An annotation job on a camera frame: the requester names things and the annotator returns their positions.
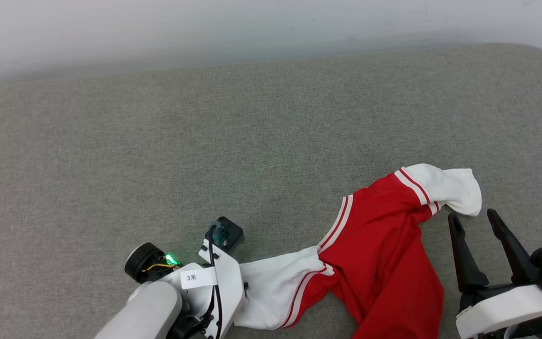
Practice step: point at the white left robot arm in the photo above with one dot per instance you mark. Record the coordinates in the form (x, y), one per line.
(144, 315)

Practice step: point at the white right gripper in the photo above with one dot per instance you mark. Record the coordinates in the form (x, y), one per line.
(506, 308)

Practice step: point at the red and white shirt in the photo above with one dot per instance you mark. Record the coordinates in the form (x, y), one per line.
(384, 245)

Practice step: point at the white paper label tag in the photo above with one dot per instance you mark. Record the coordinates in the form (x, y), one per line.
(198, 278)

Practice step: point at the grey fabric sofa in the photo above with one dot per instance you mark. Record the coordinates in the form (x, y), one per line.
(158, 141)

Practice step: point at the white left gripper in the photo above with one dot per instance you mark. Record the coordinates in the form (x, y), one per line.
(231, 287)

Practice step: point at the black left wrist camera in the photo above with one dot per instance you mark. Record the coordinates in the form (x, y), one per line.
(228, 235)

